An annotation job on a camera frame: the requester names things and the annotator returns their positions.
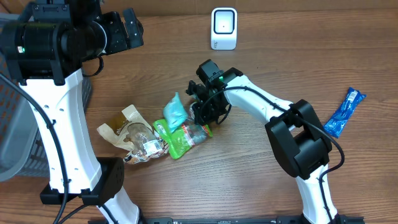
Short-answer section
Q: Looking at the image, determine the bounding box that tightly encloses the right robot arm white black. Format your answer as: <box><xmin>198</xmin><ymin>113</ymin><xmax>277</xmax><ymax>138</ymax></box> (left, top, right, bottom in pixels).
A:
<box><xmin>186</xmin><ymin>60</ymin><xmax>343</xmax><ymax>223</ymax></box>

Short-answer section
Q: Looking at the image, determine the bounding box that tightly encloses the black rail at table edge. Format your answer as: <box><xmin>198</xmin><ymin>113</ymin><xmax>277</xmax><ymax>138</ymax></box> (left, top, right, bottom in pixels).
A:
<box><xmin>87</xmin><ymin>215</ymin><xmax>365</xmax><ymax>224</ymax></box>

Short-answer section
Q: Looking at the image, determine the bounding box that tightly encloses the blue snack packet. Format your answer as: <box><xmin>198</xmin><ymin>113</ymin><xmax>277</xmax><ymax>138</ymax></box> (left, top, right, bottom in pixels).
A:
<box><xmin>323</xmin><ymin>87</ymin><xmax>367</xmax><ymax>138</ymax></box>

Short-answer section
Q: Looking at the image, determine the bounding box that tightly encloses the light teal snack packet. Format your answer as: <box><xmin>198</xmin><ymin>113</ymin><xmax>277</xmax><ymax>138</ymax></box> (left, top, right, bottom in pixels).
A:
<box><xmin>163</xmin><ymin>92</ymin><xmax>188</xmax><ymax>132</ymax></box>

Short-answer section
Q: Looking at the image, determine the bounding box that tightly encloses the grey plastic mesh basket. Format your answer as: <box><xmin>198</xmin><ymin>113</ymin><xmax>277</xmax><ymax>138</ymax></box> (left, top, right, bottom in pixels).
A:
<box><xmin>1</xmin><ymin>15</ymin><xmax>106</xmax><ymax>190</ymax></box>

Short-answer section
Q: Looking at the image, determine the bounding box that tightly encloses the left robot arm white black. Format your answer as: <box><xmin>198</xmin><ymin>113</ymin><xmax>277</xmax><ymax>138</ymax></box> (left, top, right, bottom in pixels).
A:
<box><xmin>1</xmin><ymin>1</ymin><xmax>145</xmax><ymax>224</ymax></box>

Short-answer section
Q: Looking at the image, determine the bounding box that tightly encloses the green snack packet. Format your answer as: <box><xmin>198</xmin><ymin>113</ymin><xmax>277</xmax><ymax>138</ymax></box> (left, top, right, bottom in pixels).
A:
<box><xmin>153</xmin><ymin>106</ymin><xmax>213</xmax><ymax>159</ymax></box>

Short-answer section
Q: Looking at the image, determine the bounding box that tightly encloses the white barcode scanner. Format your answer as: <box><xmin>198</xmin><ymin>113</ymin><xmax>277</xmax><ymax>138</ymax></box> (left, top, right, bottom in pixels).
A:
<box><xmin>210</xmin><ymin>7</ymin><xmax>238</xmax><ymax>50</ymax></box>

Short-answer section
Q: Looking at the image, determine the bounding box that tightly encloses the beige brown Pantree snack bag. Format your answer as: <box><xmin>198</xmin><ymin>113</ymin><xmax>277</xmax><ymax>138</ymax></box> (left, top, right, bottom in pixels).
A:
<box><xmin>97</xmin><ymin>105</ymin><xmax>169</xmax><ymax>164</ymax></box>

